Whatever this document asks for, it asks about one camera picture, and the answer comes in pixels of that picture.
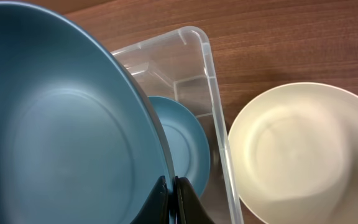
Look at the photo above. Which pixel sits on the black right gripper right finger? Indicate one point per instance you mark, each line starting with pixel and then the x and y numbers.
pixel 189 208

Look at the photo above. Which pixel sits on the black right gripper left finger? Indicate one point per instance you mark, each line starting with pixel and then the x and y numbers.
pixel 155 209

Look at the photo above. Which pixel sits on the large dark blue bowl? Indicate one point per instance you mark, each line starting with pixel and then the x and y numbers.
pixel 79 139

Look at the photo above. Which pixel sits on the large cream bowl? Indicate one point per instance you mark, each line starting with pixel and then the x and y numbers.
pixel 294 151

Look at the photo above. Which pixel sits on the clear plastic storage bin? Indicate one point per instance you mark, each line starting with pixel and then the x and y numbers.
pixel 179 65

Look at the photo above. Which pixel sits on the small blue plate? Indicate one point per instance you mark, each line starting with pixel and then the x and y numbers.
pixel 187 141

